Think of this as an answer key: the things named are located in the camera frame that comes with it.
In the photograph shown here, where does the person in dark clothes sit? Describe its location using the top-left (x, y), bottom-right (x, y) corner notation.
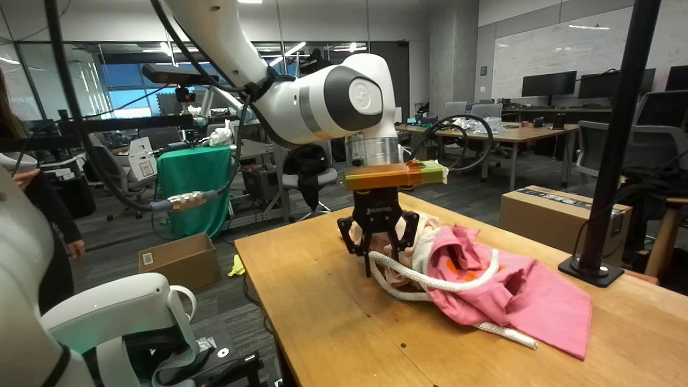
top-left (0, 66), bottom-right (89, 313)

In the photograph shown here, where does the wall whiteboard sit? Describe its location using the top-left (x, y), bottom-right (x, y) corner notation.
top-left (490, 6), bottom-right (637, 104)

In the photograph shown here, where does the white handheld controller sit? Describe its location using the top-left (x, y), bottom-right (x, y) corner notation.
top-left (0, 151), bottom-right (40, 172)

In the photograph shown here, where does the small open cardboard box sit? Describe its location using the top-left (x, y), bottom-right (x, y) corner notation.
top-left (136, 233), bottom-right (221, 293)

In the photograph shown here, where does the white paper sign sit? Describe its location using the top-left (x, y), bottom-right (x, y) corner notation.
top-left (128, 135), bottom-right (160, 183)

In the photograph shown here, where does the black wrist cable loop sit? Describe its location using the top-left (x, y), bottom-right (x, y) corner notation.
top-left (411, 112), bottom-right (497, 174)

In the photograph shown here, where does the person's right hand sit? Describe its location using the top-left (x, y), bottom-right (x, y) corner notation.
top-left (10, 167), bottom-right (43, 189)

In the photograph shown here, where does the person's left hand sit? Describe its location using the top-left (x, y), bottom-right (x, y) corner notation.
top-left (65, 238), bottom-right (89, 263)

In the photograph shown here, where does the wooden stool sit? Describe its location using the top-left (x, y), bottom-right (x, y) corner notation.
top-left (644, 195), bottom-right (688, 280)

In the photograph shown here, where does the cardboard box black tape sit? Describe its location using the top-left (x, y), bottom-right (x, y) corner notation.
top-left (500, 183), bottom-right (635, 266)

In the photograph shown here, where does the green draped cloth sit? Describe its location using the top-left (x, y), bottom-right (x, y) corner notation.
top-left (156, 144), bottom-right (236, 240)

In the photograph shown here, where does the black office chair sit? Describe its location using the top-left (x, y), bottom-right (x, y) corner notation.
top-left (279, 141), bottom-right (341, 221)

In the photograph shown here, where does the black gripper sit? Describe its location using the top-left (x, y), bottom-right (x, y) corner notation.
top-left (335, 188), bottom-right (422, 278)

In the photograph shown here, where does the pink cloth orange print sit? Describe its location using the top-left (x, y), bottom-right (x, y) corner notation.
top-left (422, 221), bottom-right (596, 361)

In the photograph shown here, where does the black horizontal beam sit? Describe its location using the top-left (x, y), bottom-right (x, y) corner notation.
top-left (0, 115), bottom-right (212, 153)

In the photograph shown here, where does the person's left forearm dark sleeve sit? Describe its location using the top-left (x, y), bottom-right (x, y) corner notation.
top-left (42, 179), bottom-right (85, 245)

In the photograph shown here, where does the wooden office desk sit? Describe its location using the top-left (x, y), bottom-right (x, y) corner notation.
top-left (395, 121), bottom-right (581, 191)

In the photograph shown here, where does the grey office chair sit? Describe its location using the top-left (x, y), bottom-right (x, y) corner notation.
top-left (577, 119), bottom-right (688, 180)

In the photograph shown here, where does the black computer monitor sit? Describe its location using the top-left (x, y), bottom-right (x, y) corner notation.
top-left (521, 69), bottom-right (578, 100)
top-left (577, 69), bottom-right (658, 102)
top-left (665, 62), bottom-right (688, 92)

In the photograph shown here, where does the black base mounting hardware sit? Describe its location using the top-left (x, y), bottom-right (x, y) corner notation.
top-left (126, 325), bottom-right (270, 387)

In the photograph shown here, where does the black pole stand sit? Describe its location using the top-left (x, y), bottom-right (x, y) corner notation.
top-left (557, 0), bottom-right (665, 291)

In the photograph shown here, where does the yellow rag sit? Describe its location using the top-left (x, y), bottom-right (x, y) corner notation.
top-left (226, 254), bottom-right (247, 280)

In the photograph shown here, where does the black bar camera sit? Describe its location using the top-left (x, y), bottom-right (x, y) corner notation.
top-left (137, 62), bottom-right (221, 89)

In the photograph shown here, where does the white rope loop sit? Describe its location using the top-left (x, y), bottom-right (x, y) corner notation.
top-left (366, 245), bottom-right (540, 353)

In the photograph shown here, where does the long black robot cable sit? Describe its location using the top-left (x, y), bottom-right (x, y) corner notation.
top-left (42, 0), bottom-right (289, 212)

